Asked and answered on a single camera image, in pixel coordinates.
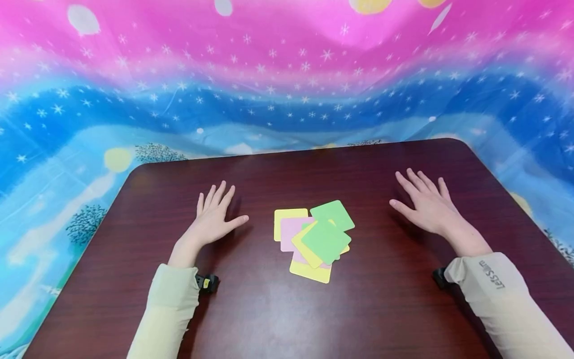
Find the person's right hand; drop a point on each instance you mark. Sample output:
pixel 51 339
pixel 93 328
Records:
pixel 432 212

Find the person's left hand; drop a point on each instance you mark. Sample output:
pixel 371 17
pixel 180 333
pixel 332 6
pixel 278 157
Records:
pixel 210 222

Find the person's right forearm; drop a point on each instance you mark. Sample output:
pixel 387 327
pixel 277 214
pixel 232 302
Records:
pixel 502 299

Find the person's left forearm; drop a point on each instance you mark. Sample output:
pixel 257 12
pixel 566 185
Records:
pixel 168 309

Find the black wrist band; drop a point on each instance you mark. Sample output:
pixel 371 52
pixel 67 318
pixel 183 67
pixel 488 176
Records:
pixel 440 278
pixel 208 283

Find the pile of coloured square cards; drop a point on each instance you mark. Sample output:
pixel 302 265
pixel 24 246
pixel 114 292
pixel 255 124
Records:
pixel 320 242

